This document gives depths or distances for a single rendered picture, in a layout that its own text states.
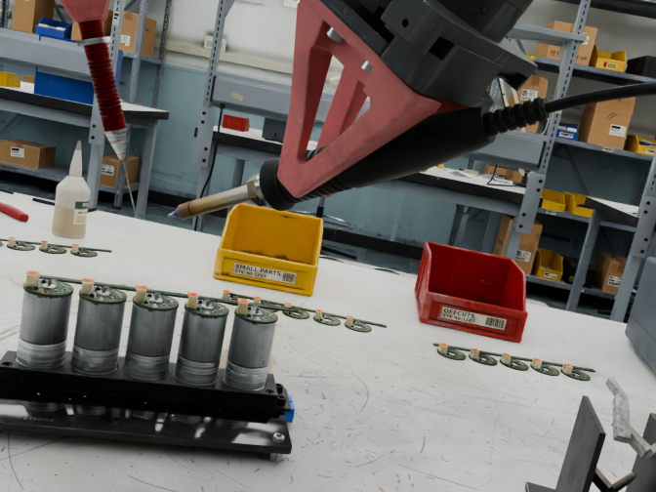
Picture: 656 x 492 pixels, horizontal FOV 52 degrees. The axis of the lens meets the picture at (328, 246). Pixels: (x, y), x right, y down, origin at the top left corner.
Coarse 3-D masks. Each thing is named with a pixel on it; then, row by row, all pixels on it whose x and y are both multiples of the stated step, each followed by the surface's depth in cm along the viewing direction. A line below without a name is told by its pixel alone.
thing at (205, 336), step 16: (192, 320) 37; (208, 320) 37; (224, 320) 37; (192, 336) 37; (208, 336) 37; (224, 336) 38; (192, 352) 37; (208, 352) 37; (176, 368) 38; (192, 368) 37; (208, 368) 37; (192, 384) 37; (208, 384) 38
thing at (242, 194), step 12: (252, 180) 31; (228, 192) 32; (240, 192) 32; (252, 192) 31; (192, 204) 34; (204, 204) 33; (216, 204) 33; (228, 204) 33; (264, 204) 32; (180, 216) 34; (192, 216) 34
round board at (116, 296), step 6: (96, 288) 37; (108, 288) 38; (84, 294) 36; (90, 294) 36; (96, 294) 36; (114, 294) 37; (120, 294) 37; (90, 300) 35; (96, 300) 35; (102, 300) 36; (108, 300) 36; (114, 300) 36; (120, 300) 36
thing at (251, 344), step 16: (240, 320) 37; (240, 336) 37; (256, 336) 37; (272, 336) 38; (240, 352) 38; (256, 352) 38; (240, 368) 38; (256, 368) 38; (240, 384) 38; (256, 384) 38
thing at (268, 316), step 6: (234, 312) 38; (246, 312) 38; (264, 312) 39; (270, 312) 39; (240, 318) 37; (246, 318) 37; (252, 318) 37; (264, 318) 38; (270, 318) 38; (276, 318) 38
